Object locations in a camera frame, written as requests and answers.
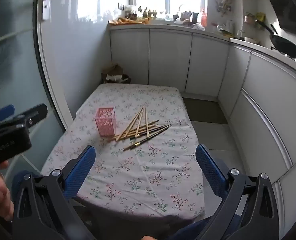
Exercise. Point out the black wok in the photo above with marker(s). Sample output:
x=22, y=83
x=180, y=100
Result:
x=285, y=46

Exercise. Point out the orange packets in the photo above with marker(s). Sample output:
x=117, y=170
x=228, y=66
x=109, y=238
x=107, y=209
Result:
x=125, y=21

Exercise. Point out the red bottle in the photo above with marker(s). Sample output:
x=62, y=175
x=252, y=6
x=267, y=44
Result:
x=204, y=18

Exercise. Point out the black device with antennas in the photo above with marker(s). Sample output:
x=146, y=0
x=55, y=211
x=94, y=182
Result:
x=121, y=7

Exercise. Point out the group of wooden chopsticks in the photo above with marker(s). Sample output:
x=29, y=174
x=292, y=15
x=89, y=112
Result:
x=141, y=130

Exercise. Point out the brown paper bag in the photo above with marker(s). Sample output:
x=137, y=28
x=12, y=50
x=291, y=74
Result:
x=115, y=73

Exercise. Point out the floral tablecloth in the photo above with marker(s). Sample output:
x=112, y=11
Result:
x=138, y=180

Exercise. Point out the white bowl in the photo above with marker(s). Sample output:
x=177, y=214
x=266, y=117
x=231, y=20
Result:
x=250, y=40

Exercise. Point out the white kitchen cabinet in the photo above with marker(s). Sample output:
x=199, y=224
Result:
x=170, y=60

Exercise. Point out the clear bottle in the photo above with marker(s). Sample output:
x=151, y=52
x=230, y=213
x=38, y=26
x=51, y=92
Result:
x=230, y=27

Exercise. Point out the frosted glass sliding door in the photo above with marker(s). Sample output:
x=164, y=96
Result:
x=13, y=55

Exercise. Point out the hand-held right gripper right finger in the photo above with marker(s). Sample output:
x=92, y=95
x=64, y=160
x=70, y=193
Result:
x=210, y=172

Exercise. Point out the person's left hand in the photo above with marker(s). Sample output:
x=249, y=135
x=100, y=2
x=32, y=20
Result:
x=1, y=197

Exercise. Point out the dark jar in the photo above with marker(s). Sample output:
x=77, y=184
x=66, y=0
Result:
x=194, y=17

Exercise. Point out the copper pot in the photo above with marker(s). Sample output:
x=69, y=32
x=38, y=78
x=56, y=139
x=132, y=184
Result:
x=249, y=19

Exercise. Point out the row of small windowsill ornaments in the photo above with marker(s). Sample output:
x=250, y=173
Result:
x=145, y=13

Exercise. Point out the pink perforated holder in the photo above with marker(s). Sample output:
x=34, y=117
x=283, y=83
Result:
x=105, y=125

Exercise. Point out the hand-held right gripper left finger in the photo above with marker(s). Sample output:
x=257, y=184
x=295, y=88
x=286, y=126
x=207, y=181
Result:
x=81, y=170

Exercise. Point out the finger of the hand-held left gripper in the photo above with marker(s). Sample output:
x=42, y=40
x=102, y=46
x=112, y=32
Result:
x=1, y=113
x=35, y=112

